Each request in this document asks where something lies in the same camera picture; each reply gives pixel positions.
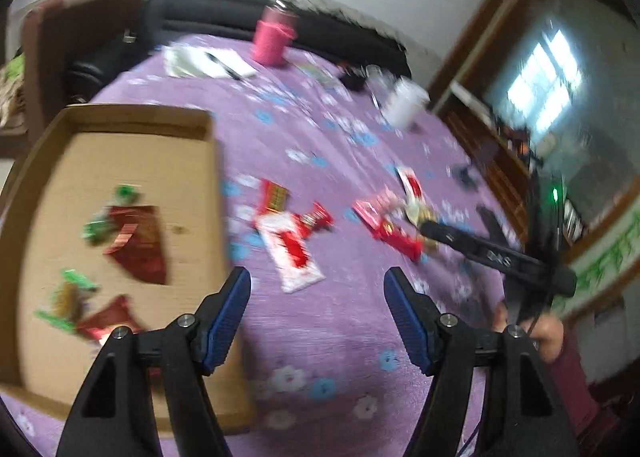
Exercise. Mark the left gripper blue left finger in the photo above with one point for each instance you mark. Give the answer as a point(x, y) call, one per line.
point(219, 317)

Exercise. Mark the black smartphone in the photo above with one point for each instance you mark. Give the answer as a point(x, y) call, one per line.
point(493, 226)

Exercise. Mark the pink snack packet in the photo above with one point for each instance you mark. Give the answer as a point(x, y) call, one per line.
point(374, 209)

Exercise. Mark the brown armchair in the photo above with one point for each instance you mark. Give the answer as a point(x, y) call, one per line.
point(55, 32)

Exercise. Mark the red crinkled foil snack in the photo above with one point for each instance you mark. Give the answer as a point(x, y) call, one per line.
point(314, 220)

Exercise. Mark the white plastic jar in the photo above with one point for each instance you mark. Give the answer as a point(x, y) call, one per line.
point(404, 104)

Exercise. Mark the white red snack packet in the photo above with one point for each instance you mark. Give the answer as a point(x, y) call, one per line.
point(287, 248)

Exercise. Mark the black phone stand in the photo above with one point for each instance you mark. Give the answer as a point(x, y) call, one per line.
point(467, 176)

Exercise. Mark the purple floral tablecloth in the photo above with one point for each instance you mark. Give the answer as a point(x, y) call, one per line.
point(321, 371)

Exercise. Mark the small white red packet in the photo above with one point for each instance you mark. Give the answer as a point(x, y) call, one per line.
point(412, 187)

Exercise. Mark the red snack bar wrapper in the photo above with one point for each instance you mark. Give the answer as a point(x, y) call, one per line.
point(395, 237)

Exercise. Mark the dark red foil snack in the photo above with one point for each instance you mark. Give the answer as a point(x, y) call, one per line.
point(138, 246)

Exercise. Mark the person right hand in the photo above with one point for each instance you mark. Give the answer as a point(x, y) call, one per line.
point(547, 331)

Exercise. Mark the green clear cookie packet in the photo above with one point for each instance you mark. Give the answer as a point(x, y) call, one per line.
point(66, 304)

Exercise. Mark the red foil snack bag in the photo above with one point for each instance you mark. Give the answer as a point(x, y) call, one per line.
point(97, 327)

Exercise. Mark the white papers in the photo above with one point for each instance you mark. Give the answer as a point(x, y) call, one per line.
point(190, 61)

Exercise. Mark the green wrapped candy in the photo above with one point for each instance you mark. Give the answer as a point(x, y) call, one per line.
point(97, 230)

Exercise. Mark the cardboard box tray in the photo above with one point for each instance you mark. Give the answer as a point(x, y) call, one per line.
point(90, 158)

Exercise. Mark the pink sleeved water bottle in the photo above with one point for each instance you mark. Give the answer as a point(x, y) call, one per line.
point(274, 33)

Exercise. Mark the red gold snack packet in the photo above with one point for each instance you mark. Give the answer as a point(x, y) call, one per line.
point(274, 198)

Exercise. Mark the black pen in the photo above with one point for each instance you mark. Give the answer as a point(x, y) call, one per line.
point(233, 74)

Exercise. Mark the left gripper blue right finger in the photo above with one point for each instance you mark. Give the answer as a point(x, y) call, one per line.
point(415, 317)

